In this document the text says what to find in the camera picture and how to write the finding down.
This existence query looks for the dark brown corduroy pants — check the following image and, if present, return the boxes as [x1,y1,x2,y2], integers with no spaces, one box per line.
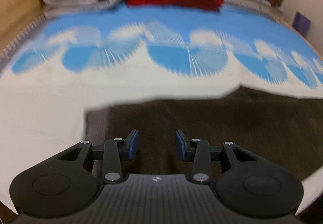
[85,87,322,180]

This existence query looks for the blue white patterned bedsheet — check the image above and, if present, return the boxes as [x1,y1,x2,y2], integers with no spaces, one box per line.
[1,5,322,209]

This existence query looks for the purple box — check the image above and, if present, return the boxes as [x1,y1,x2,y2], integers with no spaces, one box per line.
[292,12,311,37]

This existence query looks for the wooden bed headboard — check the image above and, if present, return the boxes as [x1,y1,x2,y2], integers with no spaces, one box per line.
[1,0,42,49]

